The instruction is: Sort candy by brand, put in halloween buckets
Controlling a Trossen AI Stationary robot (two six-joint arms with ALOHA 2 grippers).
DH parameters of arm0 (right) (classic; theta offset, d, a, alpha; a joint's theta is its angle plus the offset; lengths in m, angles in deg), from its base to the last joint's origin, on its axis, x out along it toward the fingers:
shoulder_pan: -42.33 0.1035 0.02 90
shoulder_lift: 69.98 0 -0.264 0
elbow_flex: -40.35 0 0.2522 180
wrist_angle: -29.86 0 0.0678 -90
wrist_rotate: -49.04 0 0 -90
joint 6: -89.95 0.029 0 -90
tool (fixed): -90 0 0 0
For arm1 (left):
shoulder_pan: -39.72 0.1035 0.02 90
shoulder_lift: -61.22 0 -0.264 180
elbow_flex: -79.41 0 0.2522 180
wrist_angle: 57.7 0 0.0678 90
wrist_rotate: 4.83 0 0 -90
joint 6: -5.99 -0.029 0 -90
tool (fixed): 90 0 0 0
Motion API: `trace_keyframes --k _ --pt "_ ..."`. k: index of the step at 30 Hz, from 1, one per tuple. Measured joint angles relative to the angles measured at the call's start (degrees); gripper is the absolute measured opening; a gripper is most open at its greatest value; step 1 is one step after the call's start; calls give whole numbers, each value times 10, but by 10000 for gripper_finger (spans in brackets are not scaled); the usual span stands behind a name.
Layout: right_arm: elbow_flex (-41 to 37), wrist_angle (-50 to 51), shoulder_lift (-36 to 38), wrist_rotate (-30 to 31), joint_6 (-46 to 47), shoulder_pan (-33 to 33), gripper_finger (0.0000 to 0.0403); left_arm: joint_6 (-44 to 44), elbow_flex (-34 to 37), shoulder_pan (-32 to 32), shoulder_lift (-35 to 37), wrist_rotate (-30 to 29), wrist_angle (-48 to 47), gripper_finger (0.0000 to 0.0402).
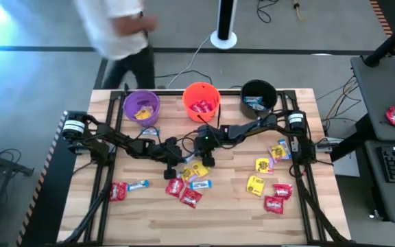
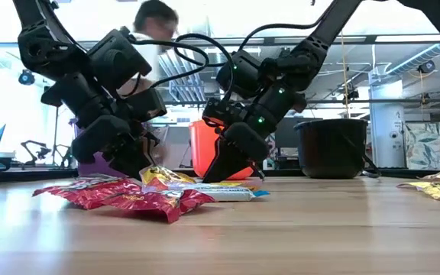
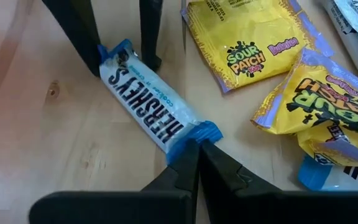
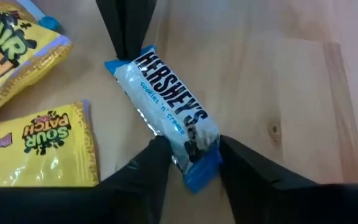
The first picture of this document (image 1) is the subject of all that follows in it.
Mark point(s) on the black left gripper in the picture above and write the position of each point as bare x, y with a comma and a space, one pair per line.
171, 156

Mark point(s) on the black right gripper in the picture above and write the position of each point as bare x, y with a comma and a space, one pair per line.
208, 140

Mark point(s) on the white blue Hershey's bar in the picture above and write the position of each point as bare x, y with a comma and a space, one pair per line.
149, 131
138, 185
201, 184
258, 107
253, 99
189, 158

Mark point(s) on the yellow Sour Patch packet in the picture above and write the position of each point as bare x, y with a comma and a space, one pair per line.
200, 169
147, 109
141, 115
264, 165
277, 153
255, 185
187, 174

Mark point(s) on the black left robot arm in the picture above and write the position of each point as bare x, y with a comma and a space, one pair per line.
115, 137

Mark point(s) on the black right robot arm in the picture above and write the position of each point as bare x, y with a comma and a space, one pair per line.
252, 127

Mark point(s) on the orange pumpkin face bucket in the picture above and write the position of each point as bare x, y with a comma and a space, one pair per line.
192, 94

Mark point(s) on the purple plastic bucket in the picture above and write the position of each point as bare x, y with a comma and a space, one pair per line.
132, 101

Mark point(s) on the blue white marker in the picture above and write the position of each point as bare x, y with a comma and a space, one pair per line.
285, 148

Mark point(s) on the black plastic bucket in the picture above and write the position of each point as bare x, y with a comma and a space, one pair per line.
269, 90

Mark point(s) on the white base floor stand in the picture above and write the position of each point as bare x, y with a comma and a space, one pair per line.
223, 41

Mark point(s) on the grey clamp box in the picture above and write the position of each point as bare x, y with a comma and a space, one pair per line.
328, 144

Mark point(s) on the black hazard striped platform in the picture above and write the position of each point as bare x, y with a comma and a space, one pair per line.
53, 199

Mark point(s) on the person's hand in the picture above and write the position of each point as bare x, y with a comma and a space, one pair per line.
150, 24

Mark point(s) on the person's leg and shoe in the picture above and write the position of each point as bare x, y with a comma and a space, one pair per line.
108, 27

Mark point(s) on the black floor stand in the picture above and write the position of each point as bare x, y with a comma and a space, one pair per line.
5, 164

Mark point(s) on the grey side desk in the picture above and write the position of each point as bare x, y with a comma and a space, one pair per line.
379, 103

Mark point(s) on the grey low desk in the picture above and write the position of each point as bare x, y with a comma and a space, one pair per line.
389, 200

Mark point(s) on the black slanted pole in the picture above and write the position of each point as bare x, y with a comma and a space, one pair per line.
386, 48

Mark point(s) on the silver frame bracket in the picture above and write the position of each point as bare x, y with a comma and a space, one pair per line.
293, 147

